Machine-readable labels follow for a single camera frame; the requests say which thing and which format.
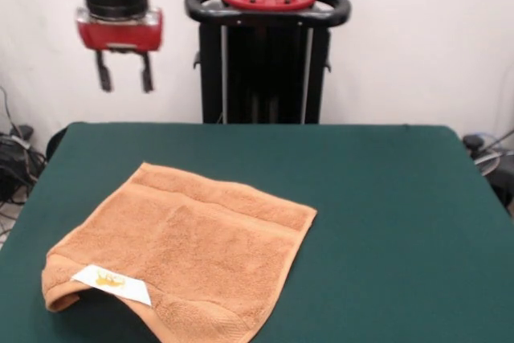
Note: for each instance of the dark green table cloth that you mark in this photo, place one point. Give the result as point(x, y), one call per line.
point(401, 238)

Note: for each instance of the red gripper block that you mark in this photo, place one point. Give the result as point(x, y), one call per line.
point(120, 35)

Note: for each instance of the small black oval device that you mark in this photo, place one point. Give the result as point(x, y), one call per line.
point(474, 142)

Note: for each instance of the orange terry towel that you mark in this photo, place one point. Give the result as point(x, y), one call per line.
point(192, 254)

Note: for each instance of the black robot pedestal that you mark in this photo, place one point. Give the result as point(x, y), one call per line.
point(265, 78)

